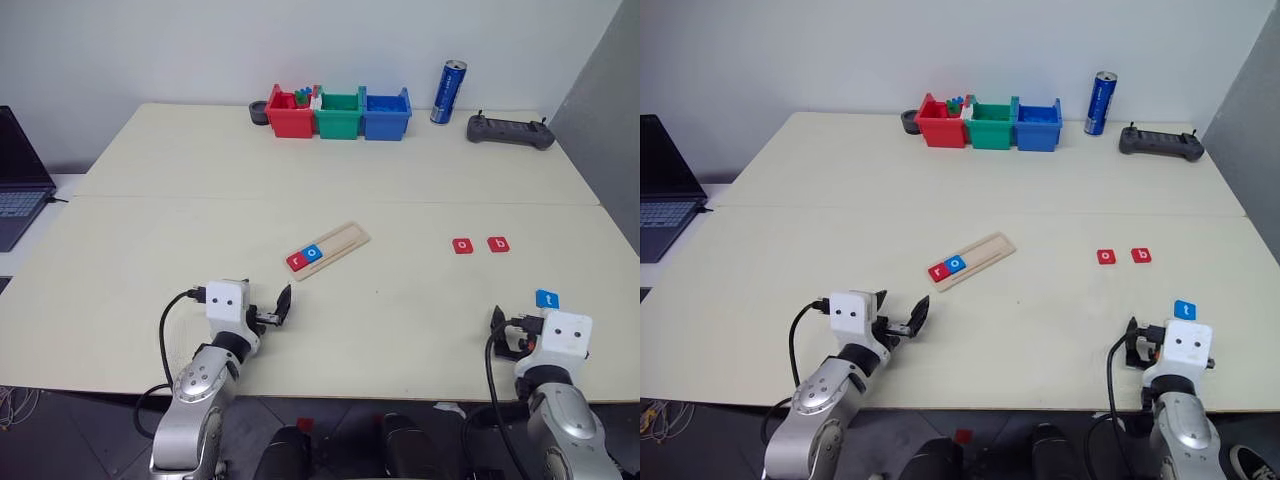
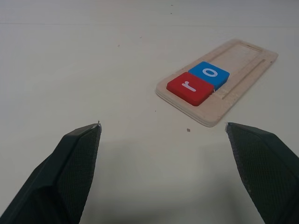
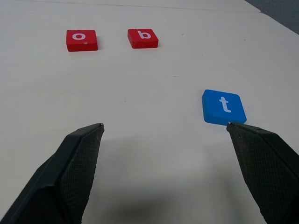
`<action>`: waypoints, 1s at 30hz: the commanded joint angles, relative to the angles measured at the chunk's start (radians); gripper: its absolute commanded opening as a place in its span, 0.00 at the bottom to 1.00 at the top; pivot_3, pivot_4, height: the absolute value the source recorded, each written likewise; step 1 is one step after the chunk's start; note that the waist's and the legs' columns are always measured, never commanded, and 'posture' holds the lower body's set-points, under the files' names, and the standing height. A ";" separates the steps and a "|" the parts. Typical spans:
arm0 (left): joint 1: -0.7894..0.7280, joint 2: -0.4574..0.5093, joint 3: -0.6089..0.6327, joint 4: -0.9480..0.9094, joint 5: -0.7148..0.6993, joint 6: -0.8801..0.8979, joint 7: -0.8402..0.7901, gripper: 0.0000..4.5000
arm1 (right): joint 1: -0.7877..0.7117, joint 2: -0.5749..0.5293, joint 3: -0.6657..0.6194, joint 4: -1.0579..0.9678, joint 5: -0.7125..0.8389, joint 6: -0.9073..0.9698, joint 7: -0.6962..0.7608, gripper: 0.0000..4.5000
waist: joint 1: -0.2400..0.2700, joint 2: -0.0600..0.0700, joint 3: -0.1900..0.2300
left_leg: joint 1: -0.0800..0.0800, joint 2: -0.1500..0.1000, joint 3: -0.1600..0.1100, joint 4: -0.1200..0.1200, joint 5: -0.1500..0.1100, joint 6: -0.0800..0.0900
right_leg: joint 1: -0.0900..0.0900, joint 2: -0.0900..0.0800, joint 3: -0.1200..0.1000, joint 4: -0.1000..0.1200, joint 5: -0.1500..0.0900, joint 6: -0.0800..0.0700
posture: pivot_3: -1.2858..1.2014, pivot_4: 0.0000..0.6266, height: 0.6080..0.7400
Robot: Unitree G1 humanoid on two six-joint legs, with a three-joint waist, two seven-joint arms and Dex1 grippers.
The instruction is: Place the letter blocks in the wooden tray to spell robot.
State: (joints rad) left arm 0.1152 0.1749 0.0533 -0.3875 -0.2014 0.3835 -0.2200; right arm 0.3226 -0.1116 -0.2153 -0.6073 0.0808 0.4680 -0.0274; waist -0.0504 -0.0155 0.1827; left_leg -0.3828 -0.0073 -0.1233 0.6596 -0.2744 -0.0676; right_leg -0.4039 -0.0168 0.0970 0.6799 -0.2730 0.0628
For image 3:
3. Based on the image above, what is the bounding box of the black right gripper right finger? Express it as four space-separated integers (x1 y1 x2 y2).
226 122 299 224

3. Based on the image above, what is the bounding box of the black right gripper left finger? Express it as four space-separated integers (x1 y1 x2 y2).
0 123 105 224

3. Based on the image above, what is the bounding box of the blue letter t tile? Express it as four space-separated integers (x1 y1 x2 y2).
201 89 248 126

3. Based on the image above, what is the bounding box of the red letter o tile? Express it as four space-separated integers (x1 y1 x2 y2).
65 29 99 52

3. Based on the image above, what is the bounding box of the red letter b tile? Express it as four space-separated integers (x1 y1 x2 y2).
127 28 159 49

